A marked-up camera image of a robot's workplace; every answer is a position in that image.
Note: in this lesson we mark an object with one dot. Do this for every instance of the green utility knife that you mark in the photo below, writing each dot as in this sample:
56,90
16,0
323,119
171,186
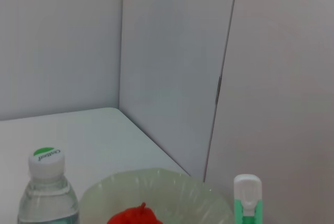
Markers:
248,198

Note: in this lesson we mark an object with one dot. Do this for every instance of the clear plastic water bottle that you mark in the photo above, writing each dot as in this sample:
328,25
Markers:
47,195

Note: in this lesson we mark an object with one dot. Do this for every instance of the green glass fruit plate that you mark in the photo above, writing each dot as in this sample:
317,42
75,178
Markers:
169,190

